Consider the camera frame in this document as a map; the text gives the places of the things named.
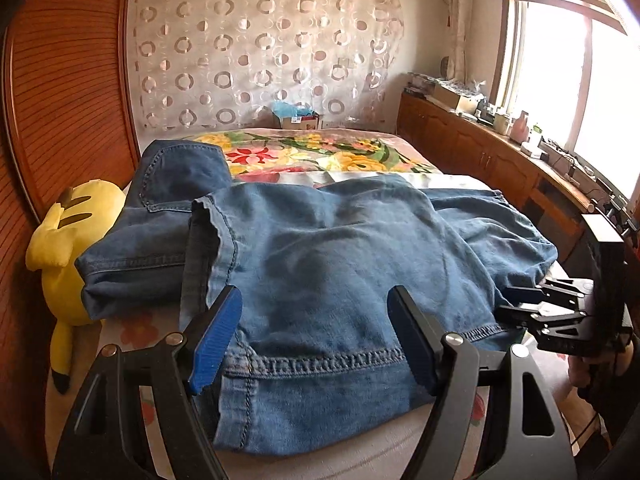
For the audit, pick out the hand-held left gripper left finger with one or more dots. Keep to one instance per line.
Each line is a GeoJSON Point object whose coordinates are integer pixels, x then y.
{"type": "Point", "coordinates": [217, 340]}

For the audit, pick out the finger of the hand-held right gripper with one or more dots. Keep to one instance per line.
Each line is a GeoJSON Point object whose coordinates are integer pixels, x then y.
{"type": "Point", "coordinates": [545, 322]}
{"type": "Point", "coordinates": [555, 292]}

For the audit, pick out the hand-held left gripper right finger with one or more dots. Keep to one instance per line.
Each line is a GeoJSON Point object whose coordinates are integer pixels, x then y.
{"type": "Point", "coordinates": [410, 335]}

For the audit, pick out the blue denim pants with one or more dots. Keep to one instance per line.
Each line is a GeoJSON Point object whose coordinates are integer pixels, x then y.
{"type": "Point", "coordinates": [325, 260]}

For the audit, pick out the person's right hand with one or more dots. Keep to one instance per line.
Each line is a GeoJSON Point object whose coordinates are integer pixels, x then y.
{"type": "Point", "coordinates": [579, 375]}

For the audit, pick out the green capped bottle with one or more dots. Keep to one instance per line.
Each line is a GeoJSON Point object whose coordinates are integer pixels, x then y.
{"type": "Point", "coordinates": [536, 135]}

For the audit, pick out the long wooden cabinet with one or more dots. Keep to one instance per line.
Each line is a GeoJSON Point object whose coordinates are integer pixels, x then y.
{"type": "Point", "coordinates": [475, 150]}

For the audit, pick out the pink bottle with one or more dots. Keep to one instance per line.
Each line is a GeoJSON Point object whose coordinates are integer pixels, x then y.
{"type": "Point", "coordinates": [520, 127]}

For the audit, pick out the yellow plush toy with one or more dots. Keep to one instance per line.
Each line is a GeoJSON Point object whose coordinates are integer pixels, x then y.
{"type": "Point", "coordinates": [75, 240]}

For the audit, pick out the white jar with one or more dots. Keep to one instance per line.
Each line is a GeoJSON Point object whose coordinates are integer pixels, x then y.
{"type": "Point", "coordinates": [502, 124]}

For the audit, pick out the floral bed blanket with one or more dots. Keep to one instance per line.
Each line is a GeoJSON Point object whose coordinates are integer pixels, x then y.
{"type": "Point", "coordinates": [350, 152]}

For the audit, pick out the window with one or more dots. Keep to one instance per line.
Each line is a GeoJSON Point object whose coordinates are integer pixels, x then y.
{"type": "Point", "coordinates": [560, 75]}

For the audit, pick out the open cardboard box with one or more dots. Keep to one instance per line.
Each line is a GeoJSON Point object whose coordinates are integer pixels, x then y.
{"type": "Point", "coordinates": [452, 97]}

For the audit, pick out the small printed cardboard box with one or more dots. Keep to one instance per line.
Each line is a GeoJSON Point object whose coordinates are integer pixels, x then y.
{"type": "Point", "coordinates": [302, 121]}

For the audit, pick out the blue plastic bag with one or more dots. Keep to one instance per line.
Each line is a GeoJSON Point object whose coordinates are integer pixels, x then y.
{"type": "Point", "coordinates": [290, 109]}

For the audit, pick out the patterned window curtain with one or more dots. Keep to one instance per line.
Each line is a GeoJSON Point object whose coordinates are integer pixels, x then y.
{"type": "Point", "coordinates": [457, 20]}

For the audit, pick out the wooden slatted wardrobe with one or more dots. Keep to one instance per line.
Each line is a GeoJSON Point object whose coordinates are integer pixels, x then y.
{"type": "Point", "coordinates": [65, 85]}

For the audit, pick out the circle patterned wall cloth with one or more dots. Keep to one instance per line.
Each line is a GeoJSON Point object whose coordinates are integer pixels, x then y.
{"type": "Point", "coordinates": [260, 50]}

